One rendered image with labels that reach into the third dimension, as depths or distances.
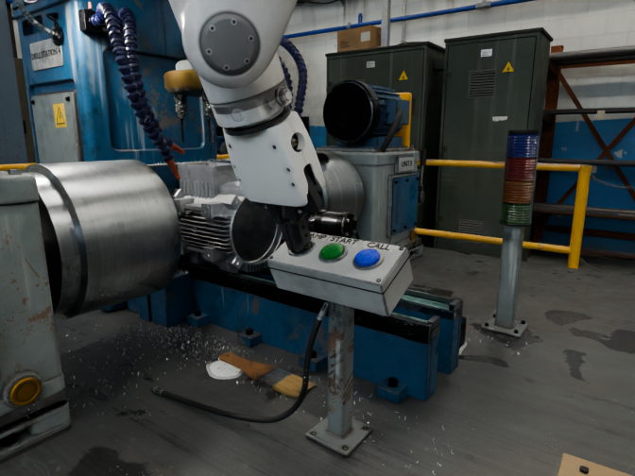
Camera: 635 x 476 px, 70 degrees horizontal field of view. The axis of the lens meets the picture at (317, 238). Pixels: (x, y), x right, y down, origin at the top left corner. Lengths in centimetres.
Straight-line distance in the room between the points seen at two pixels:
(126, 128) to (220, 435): 73
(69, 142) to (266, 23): 85
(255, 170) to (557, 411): 58
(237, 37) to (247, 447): 51
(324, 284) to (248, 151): 18
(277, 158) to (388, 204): 90
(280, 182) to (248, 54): 17
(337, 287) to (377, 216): 79
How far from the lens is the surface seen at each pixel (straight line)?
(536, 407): 81
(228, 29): 38
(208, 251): 95
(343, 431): 67
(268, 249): 103
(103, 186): 77
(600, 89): 570
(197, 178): 102
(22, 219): 68
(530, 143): 98
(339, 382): 63
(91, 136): 111
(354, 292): 53
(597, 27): 579
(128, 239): 76
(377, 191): 130
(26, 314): 70
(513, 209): 99
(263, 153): 50
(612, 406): 87
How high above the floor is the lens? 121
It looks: 13 degrees down
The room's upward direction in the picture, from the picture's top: straight up
